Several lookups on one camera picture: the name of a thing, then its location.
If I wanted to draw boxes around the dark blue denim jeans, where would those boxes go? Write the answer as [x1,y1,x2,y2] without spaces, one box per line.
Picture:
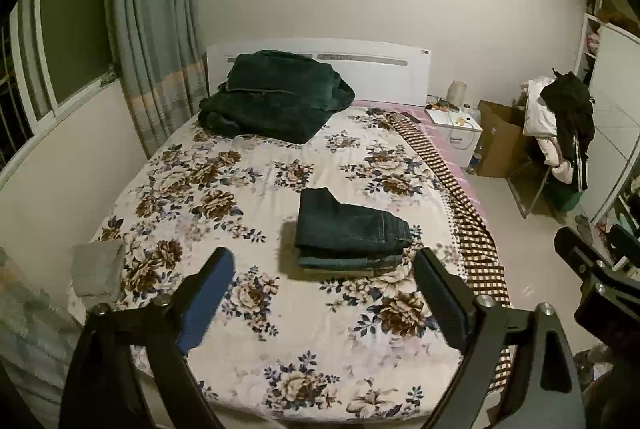
[294,188,412,272]

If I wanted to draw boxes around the grey folded cloth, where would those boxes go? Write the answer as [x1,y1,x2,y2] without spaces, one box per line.
[72,239,125,297]

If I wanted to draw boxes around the metal folding chair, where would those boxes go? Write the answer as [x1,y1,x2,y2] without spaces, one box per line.
[506,138,552,219]

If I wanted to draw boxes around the brown checkered blanket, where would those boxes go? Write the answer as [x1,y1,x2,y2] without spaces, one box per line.
[366,107,514,392]

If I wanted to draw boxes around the floral bed sheet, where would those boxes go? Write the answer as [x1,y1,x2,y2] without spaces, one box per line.
[94,106,442,423]

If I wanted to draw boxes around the brown cardboard box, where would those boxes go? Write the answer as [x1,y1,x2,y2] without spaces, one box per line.
[476,101,527,178]

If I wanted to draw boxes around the white bedside table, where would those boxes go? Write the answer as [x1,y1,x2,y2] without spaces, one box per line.
[426,108,483,168]

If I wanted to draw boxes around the white wardrobe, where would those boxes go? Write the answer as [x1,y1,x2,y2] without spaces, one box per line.
[575,0,639,239]

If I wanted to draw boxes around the white cylindrical lamp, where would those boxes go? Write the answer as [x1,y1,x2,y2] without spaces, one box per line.
[446,80,468,108]

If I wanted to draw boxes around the dark green fleece blanket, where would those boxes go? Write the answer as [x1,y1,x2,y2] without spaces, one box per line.
[198,50,355,144]

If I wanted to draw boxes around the white bed headboard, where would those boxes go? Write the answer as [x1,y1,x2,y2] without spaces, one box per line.
[205,38,432,108]

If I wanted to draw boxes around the blue-grey striped curtain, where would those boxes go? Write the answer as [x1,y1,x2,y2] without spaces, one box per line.
[110,0,208,155]

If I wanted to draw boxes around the white window frame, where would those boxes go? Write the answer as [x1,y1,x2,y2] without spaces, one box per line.
[10,0,115,136]

